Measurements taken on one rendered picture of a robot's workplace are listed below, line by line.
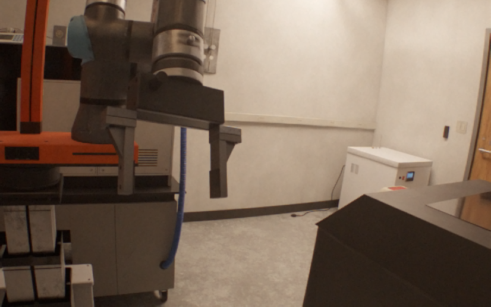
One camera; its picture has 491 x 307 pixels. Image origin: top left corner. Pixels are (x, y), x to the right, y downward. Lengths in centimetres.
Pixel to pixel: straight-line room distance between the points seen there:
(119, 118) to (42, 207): 47
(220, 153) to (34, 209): 51
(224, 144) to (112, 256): 147
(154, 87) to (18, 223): 55
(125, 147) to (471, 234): 39
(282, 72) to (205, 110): 293
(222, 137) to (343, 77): 344
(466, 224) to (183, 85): 38
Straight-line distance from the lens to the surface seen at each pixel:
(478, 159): 360
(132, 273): 196
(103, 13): 61
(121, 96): 80
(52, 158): 78
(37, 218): 86
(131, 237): 185
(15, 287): 94
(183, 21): 49
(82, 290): 113
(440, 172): 378
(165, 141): 179
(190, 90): 46
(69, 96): 171
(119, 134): 42
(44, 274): 91
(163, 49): 47
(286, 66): 340
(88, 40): 59
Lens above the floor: 131
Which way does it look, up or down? 10 degrees down
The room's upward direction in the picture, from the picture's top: 6 degrees clockwise
